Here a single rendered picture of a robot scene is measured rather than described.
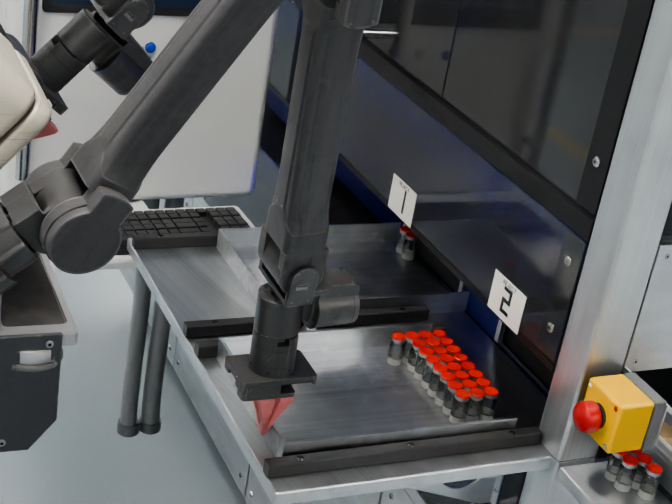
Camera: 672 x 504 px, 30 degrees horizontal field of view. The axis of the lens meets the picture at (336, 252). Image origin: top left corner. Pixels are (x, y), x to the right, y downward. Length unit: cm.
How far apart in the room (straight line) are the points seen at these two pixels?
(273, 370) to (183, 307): 40
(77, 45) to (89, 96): 62
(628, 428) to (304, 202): 51
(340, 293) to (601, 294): 33
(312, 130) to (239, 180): 114
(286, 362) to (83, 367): 191
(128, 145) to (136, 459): 188
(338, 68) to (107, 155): 26
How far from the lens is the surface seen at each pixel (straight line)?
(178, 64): 125
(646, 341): 169
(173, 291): 195
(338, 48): 131
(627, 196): 156
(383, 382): 180
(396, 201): 206
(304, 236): 143
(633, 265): 160
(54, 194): 130
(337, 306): 153
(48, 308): 155
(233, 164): 246
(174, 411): 326
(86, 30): 170
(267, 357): 153
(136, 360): 273
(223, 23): 124
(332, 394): 175
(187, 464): 308
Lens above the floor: 180
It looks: 25 degrees down
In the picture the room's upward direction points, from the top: 10 degrees clockwise
